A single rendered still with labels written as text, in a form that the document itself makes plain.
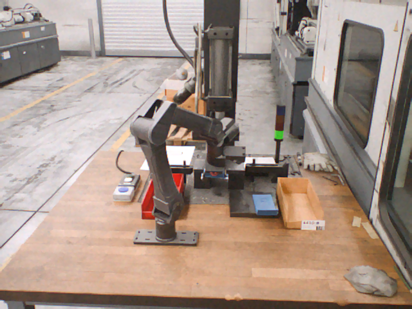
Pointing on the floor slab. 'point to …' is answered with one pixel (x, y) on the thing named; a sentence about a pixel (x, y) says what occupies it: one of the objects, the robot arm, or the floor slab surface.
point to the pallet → (183, 136)
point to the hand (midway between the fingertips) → (214, 173)
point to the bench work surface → (193, 253)
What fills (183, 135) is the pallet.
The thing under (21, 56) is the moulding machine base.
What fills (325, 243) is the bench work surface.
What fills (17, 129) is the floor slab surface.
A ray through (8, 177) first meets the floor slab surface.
